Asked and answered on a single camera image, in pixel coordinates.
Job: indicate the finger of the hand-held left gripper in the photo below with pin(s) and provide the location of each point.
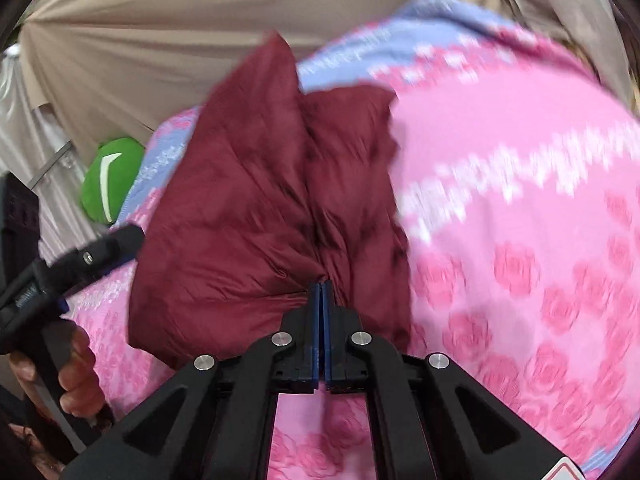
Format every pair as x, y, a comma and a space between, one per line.
107, 247

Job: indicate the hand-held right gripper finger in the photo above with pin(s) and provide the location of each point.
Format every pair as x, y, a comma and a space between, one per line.
326, 320
314, 320

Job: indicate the maroon padded jacket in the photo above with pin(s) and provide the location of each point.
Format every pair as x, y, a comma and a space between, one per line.
240, 200

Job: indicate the person's left hand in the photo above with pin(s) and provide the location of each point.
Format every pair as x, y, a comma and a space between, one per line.
80, 380

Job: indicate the green pillow with white stripe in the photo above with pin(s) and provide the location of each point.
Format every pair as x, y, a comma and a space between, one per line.
107, 195

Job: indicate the white curtain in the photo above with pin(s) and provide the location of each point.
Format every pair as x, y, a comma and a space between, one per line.
35, 130

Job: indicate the dark cloth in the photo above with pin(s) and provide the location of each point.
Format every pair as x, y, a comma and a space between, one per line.
30, 452

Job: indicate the pink floral bed blanket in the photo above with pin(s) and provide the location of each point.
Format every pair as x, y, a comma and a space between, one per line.
500, 185

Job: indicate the beige curtain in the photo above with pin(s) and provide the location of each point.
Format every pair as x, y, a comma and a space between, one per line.
175, 35

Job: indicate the beige flower-print cloth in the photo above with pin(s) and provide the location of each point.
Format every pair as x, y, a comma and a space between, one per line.
550, 5

